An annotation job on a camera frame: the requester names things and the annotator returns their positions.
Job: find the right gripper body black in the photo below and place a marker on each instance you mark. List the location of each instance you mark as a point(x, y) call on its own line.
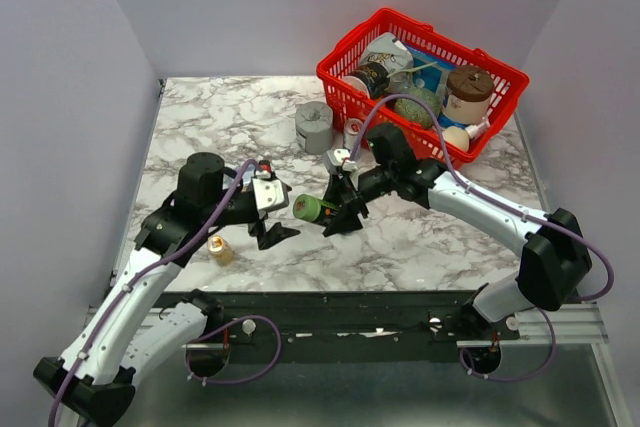
point(371, 184)

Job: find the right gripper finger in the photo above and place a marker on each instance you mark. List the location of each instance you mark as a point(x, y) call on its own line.
point(336, 187)
point(344, 218)

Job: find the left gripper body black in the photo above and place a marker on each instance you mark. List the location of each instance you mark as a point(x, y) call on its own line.
point(257, 227)

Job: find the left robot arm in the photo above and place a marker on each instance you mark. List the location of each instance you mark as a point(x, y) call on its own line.
point(98, 374)

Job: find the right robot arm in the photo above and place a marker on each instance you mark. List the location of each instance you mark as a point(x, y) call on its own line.
point(552, 259)

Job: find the amber pill bottle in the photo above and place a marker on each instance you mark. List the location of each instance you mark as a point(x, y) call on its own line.
point(220, 251)

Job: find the red bull can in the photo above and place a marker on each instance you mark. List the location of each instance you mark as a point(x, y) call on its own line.
point(351, 130)

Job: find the grey toilet paper roll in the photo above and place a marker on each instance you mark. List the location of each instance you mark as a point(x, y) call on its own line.
point(314, 127)

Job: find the green melon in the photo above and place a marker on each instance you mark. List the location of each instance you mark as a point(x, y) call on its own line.
point(413, 112)

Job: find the beige egg shaped ball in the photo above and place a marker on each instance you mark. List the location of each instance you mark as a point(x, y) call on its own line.
point(457, 137)

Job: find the red shopping basket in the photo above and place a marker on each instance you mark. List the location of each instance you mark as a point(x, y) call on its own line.
point(346, 102)

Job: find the white pump bottle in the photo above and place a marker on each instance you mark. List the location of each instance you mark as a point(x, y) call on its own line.
point(476, 130)

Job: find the blue box in basket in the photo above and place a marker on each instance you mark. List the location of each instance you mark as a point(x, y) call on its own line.
point(431, 72)

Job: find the grey printed pouch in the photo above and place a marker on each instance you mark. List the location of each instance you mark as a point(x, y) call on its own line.
point(388, 51)

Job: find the brown lid white tub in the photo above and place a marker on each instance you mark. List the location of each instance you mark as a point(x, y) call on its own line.
point(467, 96)

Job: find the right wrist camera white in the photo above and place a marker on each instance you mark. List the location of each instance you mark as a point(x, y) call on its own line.
point(338, 160)

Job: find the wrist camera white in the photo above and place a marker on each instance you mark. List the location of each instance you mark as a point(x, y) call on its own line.
point(270, 195)
point(338, 160)

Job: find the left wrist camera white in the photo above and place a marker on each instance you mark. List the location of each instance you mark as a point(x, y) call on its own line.
point(270, 195)

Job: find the black table front frame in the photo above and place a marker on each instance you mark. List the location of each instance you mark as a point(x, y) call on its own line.
point(341, 327)

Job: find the aluminium rail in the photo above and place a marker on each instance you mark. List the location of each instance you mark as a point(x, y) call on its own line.
point(574, 324)

